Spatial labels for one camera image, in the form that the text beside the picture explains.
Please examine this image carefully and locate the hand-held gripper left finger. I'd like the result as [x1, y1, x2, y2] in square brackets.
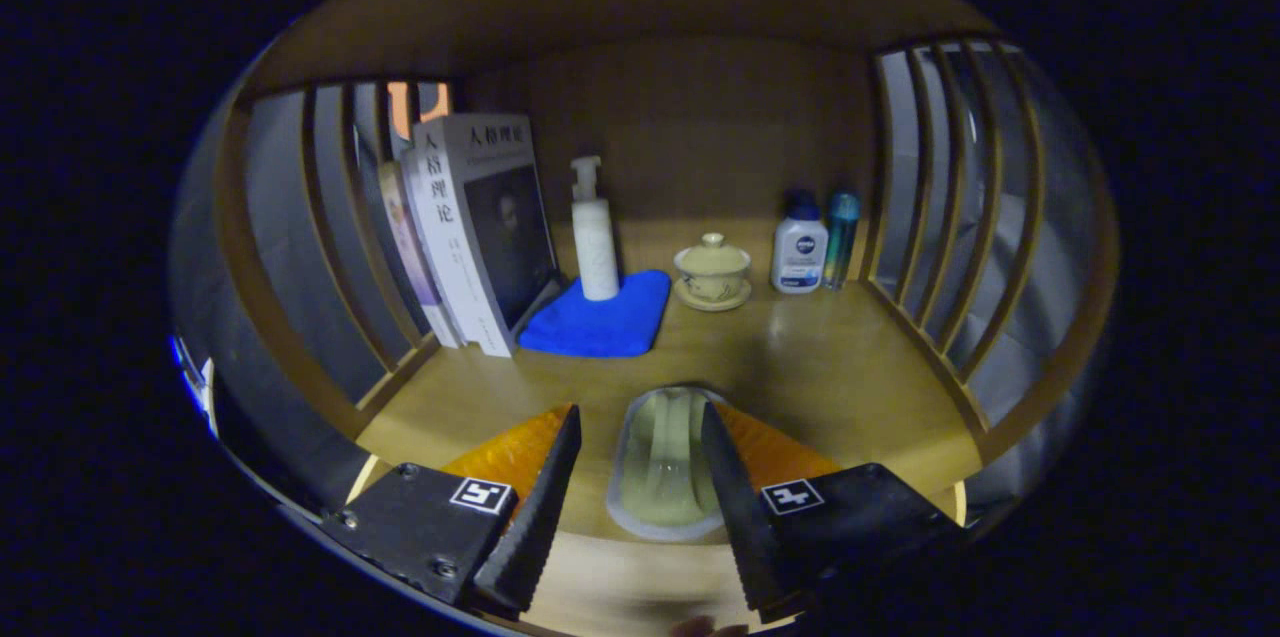
[318, 403, 584, 616]

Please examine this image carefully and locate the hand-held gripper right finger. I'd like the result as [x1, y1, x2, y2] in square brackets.
[699, 403, 969, 624]

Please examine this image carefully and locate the wooden countertop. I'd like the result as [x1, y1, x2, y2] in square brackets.
[355, 217, 986, 633]

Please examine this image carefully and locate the wooden cabinet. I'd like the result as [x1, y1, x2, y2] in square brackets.
[168, 0, 1121, 636]

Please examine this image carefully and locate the blue folded cloth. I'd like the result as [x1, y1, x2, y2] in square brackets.
[517, 269, 672, 359]

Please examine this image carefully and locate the beige lidded tea cup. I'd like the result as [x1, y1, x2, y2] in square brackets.
[672, 233, 753, 313]

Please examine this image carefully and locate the white bottle with blue cap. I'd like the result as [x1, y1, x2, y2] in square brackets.
[770, 189, 830, 295]

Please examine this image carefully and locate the white pump bottle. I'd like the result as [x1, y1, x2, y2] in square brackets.
[570, 155, 621, 302]

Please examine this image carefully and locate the teal slim bottle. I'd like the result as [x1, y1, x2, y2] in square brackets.
[822, 189, 862, 291]

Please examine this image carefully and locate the thin purple book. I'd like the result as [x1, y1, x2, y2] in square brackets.
[378, 160, 461, 350]

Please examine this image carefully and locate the thick white book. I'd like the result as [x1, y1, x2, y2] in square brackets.
[412, 113, 561, 358]

